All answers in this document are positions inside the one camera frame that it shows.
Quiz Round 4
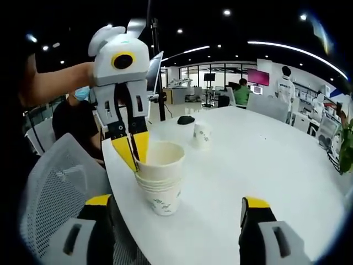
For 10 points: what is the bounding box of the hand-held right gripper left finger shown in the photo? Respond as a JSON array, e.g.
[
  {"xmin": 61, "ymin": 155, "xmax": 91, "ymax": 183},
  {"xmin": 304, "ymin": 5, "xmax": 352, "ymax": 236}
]
[{"xmin": 54, "ymin": 194, "xmax": 115, "ymax": 265}]

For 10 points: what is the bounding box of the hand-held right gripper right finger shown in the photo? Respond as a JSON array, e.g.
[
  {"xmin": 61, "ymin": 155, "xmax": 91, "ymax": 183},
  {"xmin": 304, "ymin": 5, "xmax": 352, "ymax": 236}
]
[{"xmin": 238, "ymin": 196, "xmax": 313, "ymax": 265}]

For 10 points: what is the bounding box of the printed white paper cup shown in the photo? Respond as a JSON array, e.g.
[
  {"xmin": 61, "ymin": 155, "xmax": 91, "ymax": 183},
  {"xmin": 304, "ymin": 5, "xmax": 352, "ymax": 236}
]
[
  {"xmin": 190, "ymin": 123, "xmax": 212, "ymax": 150},
  {"xmin": 135, "ymin": 140, "xmax": 185, "ymax": 177}
]

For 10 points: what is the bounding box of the group of white paper cups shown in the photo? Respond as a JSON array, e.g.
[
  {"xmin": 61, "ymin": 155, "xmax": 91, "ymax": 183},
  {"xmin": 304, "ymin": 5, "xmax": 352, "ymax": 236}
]
[{"xmin": 137, "ymin": 171, "xmax": 183, "ymax": 216}]

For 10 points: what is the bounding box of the black tripod stand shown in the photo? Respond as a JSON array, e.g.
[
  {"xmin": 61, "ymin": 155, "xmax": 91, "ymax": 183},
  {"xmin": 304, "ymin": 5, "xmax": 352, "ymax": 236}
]
[{"xmin": 147, "ymin": 0, "xmax": 167, "ymax": 122}]

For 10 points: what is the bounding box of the laptop on stand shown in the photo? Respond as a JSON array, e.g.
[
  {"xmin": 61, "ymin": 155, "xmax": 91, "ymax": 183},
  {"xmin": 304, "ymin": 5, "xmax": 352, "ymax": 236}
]
[{"xmin": 145, "ymin": 51, "xmax": 166, "ymax": 102}]

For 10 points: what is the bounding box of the grey mesh office chair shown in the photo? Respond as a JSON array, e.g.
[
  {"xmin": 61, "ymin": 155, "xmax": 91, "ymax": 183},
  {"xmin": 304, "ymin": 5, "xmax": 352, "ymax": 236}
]
[{"xmin": 19, "ymin": 132, "xmax": 144, "ymax": 265}]

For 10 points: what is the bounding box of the curved ceiling light strip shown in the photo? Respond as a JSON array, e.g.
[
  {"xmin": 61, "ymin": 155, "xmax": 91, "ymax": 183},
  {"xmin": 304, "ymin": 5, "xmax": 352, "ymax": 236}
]
[
  {"xmin": 161, "ymin": 45, "xmax": 210, "ymax": 62},
  {"xmin": 247, "ymin": 40, "xmax": 348, "ymax": 81}
]

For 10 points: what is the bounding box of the black monitor on rolling stand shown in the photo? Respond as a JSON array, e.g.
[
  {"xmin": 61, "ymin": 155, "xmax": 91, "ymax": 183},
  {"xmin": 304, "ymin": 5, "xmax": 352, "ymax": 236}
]
[{"xmin": 203, "ymin": 73, "xmax": 217, "ymax": 107}]

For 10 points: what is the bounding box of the white table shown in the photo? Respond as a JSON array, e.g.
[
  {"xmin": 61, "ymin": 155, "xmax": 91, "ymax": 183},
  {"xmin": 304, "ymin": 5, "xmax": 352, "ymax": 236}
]
[{"xmin": 101, "ymin": 106, "xmax": 350, "ymax": 265}]

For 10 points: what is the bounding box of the green potted plant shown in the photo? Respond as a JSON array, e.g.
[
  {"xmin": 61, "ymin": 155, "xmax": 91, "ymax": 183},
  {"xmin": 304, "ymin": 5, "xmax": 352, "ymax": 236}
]
[{"xmin": 338, "ymin": 118, "xmax": 353, "ymax": 175}]

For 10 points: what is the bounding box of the group of ceiling spotlights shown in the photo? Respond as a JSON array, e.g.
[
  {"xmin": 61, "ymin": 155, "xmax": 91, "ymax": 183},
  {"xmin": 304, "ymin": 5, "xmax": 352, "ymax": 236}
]
[{"xmin": 27, "ymin": 9, "xmax": 307, "ymax": 64}]

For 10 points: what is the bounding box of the white mesh chair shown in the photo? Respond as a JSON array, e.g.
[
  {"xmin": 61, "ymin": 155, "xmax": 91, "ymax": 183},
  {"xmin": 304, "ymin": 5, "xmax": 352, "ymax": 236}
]
[{"xmin": 245, "ymin": 95, "xmax": 290, "ymax": 123}]

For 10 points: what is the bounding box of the magenta wall screen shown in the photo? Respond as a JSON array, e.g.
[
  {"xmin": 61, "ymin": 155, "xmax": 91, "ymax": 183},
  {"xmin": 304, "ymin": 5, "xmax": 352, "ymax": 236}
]
[{"xmin": 247, "ymin": 68, "xmax": 270, "ymax": 87}]

